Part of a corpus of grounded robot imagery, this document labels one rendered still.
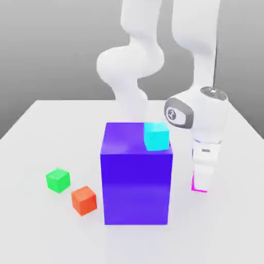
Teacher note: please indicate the small cyan cube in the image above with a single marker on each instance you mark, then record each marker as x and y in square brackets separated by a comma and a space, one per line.
[156, 137]

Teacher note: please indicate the small green cube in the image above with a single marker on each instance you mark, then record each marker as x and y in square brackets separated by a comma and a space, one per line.
[58, 180]

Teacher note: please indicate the small orange cube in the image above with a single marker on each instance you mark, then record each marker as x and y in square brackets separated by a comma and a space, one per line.
[84, 200]

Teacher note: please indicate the large blue box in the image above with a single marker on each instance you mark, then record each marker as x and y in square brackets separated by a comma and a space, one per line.
[136, 185]

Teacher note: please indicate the small magenta cube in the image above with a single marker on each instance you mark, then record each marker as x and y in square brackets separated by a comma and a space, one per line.
[198, 191]

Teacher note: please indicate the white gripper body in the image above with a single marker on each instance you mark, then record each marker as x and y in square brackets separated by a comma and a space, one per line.
[206, 156]

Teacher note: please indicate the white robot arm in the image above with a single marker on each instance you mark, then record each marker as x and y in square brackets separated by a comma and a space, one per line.
[127, 61]

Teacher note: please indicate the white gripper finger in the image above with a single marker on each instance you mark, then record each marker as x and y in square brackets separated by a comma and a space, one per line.
[204, 177]

